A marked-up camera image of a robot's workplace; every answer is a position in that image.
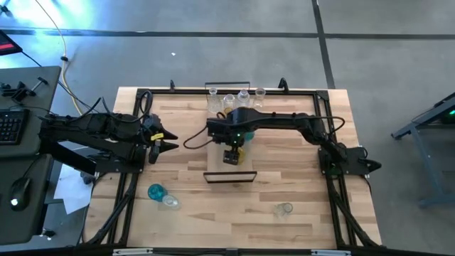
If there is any wooden tray with metal handles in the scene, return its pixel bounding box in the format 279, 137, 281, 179
203, 80, 258, 184

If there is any blue grey metal cart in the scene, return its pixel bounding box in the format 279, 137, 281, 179
390, 91, 455, 209

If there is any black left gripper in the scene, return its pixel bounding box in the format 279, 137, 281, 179
141, 113, 180, 154

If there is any dark grey desk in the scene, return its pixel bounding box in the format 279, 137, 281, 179
0, 153, 54, 246
0, 65, 62, 159

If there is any white paper sheet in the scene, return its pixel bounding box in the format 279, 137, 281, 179
53, 163, 94, 215

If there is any silver corner bracket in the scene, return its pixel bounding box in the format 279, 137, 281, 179
112, 247, 154, 256
311, 249, 352, 256

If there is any black desk beam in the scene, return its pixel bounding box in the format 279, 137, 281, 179
49, 140, 97, 176

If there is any black desk clamp stand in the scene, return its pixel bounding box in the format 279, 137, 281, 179
0, 76, 49, 104

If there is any black keyboard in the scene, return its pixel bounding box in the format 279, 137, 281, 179
0, 108, 31, 146

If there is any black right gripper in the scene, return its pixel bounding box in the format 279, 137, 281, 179
220, 137, 247, 166

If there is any black device red display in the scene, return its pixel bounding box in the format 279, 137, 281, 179
0, 30, 23, 57

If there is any clear ribbed glass bottle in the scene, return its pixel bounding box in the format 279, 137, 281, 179
236, 87, 251, 108

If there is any tall clear glass vase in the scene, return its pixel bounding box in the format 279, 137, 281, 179
251, 87, 267, 110

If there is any black aluminium table frame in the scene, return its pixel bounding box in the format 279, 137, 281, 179
76, 87, 383, 250

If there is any small clear glass vase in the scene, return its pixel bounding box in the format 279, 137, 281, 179
161, 193, 181, 210
273, 201, 294, 218

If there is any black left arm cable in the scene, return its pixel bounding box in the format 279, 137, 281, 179
69, 90, 154, 124

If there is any clear ribbed glass jar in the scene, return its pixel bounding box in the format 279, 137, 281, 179
223, 93, 237, 110

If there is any black computer mouse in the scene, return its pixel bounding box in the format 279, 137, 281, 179
9, 176, 32, 213

